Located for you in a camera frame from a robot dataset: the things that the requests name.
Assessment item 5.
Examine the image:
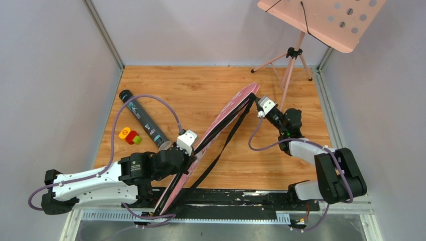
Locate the black shuttlecock tube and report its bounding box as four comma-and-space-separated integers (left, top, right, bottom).
127, 99, 172, 151

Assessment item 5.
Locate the pink racket bag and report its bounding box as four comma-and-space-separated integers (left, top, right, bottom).
155, 83, 259, 215

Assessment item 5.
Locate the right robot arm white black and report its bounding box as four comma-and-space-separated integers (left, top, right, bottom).
256, 96, 367, 210

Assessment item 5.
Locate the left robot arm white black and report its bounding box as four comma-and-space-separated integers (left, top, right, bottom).
41, 146, 196, 215

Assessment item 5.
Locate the yellow red green toy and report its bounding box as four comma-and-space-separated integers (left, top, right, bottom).
119, 127, 142, 145

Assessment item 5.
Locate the pink music stand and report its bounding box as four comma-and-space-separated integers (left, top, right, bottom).
251, 0, 385, 99

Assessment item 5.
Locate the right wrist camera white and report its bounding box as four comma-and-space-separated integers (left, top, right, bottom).
258, 95, 277, 118

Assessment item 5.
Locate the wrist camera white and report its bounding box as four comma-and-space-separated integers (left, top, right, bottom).
176, 130, 198, 156
258, 95, 277, 118

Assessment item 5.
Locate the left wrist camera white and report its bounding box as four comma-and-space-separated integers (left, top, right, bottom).
176, 130, 198, 156

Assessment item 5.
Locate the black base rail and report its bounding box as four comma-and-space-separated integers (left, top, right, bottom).
167, 188, 320, 220

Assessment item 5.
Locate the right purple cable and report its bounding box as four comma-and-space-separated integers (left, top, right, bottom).
248, 116, 354, 232

